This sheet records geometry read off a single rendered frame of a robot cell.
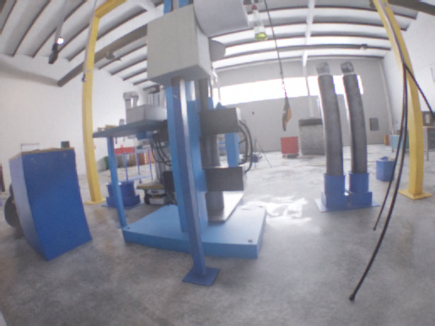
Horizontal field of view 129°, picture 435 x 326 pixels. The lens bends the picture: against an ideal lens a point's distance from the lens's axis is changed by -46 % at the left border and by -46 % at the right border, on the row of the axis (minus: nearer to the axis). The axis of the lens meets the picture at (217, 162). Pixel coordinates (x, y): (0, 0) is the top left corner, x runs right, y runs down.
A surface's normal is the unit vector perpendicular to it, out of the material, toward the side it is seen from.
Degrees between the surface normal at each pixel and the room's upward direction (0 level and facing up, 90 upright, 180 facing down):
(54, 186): 90
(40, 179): 90
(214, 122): 90
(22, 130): 90
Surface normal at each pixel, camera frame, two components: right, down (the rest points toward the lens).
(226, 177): -0.31, 0.11
